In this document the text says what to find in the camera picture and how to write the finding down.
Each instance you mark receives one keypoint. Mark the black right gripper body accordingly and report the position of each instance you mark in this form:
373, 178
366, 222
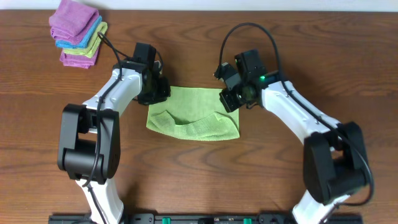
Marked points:
230, 100

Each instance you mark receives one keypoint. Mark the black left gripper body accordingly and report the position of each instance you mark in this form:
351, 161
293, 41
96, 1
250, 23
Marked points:
158, 93

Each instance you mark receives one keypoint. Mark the light green microfiber cloth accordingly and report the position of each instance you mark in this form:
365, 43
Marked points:
195, 114

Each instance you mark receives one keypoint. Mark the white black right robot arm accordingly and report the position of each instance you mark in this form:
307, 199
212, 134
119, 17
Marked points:
335, 164

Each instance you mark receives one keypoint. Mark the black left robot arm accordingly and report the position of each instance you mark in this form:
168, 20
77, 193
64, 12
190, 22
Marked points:
89, 148

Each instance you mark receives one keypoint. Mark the green folded cloth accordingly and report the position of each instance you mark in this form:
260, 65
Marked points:
93, 43

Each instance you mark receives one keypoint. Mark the blue folded cloth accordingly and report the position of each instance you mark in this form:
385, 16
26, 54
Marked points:
80, 41

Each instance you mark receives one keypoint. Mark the bottom purple folded cloth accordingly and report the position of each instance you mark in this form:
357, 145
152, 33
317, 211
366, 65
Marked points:
79, 61

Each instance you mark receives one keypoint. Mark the purple folded cloth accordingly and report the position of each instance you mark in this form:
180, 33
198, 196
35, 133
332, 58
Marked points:
70, 19
79, 61

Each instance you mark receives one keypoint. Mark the top purple folded cloth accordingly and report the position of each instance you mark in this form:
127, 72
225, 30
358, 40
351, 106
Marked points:
70, 19

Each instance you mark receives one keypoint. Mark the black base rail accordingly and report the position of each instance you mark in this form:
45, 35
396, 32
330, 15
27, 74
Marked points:
148, 218

